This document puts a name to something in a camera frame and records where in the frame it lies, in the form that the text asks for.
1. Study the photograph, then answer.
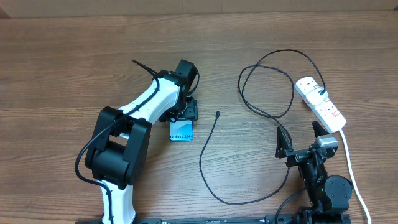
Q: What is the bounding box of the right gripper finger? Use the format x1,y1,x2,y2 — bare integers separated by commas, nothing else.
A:
312,121,329,138
275,127,293,158

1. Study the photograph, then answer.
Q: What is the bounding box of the Samsung Galaxy smartphone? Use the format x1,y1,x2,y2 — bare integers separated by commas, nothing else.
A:
170,120,193,142

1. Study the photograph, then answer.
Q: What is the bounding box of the black USB charging cable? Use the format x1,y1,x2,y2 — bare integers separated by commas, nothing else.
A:
198,49,327,206

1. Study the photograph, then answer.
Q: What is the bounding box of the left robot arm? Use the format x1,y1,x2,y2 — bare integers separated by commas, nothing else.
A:
75,60,200,223

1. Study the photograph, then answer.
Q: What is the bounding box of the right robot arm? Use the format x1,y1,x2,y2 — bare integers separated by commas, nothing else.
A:
274,121,353,223

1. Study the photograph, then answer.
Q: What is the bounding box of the white charger plug adapter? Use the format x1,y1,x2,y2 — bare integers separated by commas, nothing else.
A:
303,87,328,108

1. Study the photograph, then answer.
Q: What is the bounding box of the white power strip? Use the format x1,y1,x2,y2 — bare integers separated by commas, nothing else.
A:
294,77,346,134

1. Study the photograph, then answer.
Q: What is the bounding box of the white power strip cord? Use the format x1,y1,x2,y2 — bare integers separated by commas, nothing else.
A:
338,129,373,224

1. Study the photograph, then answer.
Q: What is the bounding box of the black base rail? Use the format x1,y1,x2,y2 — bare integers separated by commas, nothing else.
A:
75,215,351,224

